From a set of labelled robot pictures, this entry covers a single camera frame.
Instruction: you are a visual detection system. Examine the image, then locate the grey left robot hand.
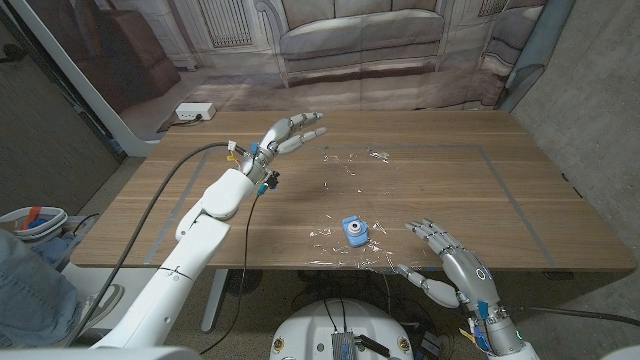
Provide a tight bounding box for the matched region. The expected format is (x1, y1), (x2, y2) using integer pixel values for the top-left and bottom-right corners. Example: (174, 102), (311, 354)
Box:
(242, 111), (329, 184)

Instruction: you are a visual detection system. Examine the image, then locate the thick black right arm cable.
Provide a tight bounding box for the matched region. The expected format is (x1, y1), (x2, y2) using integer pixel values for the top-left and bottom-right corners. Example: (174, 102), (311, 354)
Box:
(503, 304), (640, 328)

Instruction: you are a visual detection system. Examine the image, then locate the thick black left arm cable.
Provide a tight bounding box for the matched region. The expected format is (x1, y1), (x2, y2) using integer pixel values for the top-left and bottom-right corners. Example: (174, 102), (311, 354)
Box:
(63, 142), (249, 347)

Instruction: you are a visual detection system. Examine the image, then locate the clear cellophane sheet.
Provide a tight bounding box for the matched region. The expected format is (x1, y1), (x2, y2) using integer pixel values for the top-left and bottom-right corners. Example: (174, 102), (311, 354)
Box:
(307, 147), (437, 276)

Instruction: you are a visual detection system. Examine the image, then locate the white robot torso base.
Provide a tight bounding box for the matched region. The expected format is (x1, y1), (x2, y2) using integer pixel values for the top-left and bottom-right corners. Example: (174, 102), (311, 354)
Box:
(268, 298), (415, 360)

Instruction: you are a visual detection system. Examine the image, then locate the white plastic bucket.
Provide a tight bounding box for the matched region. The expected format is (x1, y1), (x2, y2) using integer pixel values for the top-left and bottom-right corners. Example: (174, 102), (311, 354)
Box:
(0, 205), (69, 242)

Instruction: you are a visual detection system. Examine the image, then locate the grey finned electronics box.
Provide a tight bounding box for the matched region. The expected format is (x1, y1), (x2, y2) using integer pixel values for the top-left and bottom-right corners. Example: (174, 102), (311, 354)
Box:
(331, 330), (357, 360)

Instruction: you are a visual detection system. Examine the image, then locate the printed sofa room backdrop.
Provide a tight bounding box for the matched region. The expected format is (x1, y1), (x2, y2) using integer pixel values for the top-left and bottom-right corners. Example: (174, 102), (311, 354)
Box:
(24, 0), (551, 142)

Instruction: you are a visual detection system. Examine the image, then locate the person in blue jeans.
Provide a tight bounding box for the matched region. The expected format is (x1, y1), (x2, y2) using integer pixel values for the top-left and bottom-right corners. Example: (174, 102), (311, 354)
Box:
(0, 227), (126, 349)

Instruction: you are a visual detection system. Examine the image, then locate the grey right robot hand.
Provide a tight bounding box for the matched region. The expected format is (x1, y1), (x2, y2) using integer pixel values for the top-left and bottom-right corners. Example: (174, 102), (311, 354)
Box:
(397, 218), (527, 358)

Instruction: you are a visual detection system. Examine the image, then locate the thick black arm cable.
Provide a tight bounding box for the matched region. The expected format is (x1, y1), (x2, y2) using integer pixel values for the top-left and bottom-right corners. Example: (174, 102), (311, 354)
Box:
(63, 142), (249, 347)
(503, 304), (640, 328)

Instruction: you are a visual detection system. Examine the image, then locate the blue-grey rolled backdrop edge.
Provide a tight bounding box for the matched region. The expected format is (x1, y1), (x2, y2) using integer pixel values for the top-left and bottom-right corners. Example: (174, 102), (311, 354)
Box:
(497, 0), (576, 113)

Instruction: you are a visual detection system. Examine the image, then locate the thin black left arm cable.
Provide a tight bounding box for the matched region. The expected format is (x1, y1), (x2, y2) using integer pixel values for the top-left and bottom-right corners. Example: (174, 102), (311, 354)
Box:
(199, 192), (264, 356)

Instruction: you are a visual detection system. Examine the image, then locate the white power strip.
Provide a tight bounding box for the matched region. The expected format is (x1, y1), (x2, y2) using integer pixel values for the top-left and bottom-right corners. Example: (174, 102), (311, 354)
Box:
(174, 102), (217, 122)

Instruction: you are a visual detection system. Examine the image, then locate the small blue toy camera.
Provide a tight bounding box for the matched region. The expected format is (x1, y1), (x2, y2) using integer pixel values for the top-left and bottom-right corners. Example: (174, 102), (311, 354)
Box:
(341, 215), (371, 248)

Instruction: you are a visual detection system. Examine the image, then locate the white backdrop frame pole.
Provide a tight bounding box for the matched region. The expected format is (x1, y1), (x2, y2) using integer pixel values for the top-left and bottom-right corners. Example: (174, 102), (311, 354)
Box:
(8, 0), (162, 158)

